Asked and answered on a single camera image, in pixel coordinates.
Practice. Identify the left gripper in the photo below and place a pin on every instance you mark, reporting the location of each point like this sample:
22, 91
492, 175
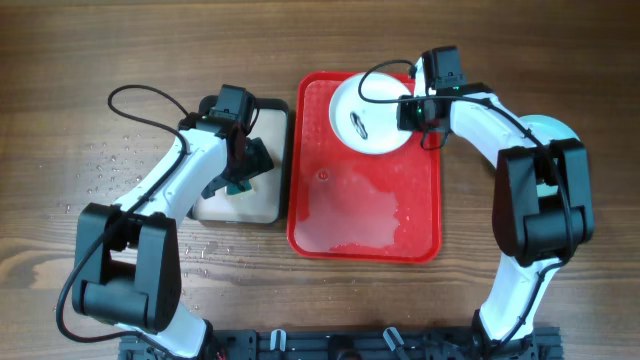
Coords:
254, 163

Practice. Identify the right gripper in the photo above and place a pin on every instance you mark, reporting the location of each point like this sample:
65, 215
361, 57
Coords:
405, 122

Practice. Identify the green yellow sponge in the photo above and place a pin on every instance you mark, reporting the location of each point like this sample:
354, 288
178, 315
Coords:
242, 189

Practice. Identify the white plate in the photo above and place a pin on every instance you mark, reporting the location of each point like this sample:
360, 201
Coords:
364, 116

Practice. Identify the light blue plate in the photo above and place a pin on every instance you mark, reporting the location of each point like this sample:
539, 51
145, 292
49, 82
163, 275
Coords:
545, 128

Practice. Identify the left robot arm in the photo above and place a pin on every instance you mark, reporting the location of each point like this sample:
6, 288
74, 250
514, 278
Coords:
126, 280

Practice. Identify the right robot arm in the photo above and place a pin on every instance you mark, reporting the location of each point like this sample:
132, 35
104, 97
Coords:
542, 207

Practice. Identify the black water tray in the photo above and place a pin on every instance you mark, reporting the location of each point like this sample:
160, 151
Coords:
269, 200

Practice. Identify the red plastic tray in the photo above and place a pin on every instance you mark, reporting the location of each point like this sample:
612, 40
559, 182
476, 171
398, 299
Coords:
348, 205

